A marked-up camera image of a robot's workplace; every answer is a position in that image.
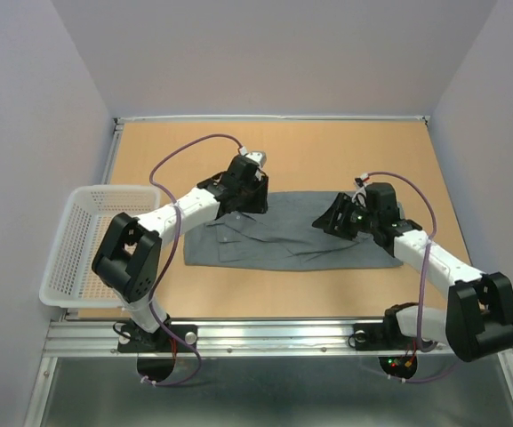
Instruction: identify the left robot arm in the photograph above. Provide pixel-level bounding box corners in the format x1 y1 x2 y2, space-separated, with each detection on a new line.
92 151 269 352

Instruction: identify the grey long sleeve shirt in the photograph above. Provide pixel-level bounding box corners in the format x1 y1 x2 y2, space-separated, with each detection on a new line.
183 191 402 271

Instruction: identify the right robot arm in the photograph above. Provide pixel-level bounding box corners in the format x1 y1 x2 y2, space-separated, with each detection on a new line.
312 182 513 362

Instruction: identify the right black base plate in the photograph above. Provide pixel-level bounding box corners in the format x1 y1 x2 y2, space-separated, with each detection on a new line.
347 322 414 351

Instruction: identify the white plastic basket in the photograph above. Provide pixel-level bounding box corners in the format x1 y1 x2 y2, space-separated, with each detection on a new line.
39 185 161 309

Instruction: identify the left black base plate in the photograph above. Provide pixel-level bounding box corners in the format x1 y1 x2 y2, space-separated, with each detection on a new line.
112 320 191 354

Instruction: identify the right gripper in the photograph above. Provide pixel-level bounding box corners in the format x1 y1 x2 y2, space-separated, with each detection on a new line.
310 192 378 240

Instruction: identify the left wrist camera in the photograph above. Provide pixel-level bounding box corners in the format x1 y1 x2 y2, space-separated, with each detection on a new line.
238 147 267 169

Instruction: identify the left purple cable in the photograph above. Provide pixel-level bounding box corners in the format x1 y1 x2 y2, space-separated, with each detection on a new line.
148 134 203 387

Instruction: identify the aluminium mounting rail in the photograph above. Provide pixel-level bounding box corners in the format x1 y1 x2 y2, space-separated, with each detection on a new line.
42 316 513 358

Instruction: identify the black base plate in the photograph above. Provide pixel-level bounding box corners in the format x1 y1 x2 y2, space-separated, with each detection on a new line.
112 320 191 354
347 322 414 351

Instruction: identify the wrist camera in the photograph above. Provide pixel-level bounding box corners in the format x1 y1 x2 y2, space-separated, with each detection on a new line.
238 147 267 169
352 173 370 207

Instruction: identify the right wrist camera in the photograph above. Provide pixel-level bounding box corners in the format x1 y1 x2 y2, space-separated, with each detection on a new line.
352 173 370 207

